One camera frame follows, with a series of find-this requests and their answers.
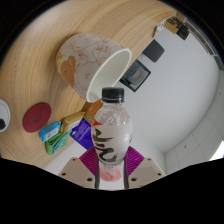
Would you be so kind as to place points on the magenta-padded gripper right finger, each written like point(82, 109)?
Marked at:
point(146, 170)

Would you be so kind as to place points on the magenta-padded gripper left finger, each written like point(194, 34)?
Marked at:
point(77, 171)

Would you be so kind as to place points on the clear black-capped drink bottle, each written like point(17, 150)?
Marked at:
point(111, 140)

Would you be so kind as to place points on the green folded cloth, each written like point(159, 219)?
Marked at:
point(56, 144)

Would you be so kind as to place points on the purple box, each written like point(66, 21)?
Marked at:
point(81, 135)

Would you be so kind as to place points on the light blue packet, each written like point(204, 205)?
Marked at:
point(50, 131)

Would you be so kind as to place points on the tan box with white label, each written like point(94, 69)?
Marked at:
point(71, 122)

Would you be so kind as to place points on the flat round red coaster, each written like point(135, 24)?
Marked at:
point(36, 117)

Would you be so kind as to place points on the ceiling light panel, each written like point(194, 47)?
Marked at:
point(218, 151)

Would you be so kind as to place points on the grey mesh office chair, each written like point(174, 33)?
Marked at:
point(135, 76)

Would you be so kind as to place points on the white mug with bear print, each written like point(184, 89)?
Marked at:
point(86, 56)

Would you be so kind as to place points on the black office chair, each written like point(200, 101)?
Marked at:
point(154, 50)

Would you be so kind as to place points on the white and green leaflet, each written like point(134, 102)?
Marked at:
point(159, 27)

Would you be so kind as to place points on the wooden glass-door shelf unit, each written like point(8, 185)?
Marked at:
point(203, 38)

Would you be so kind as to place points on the dark box on wooden stand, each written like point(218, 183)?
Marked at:
point(180, 28)

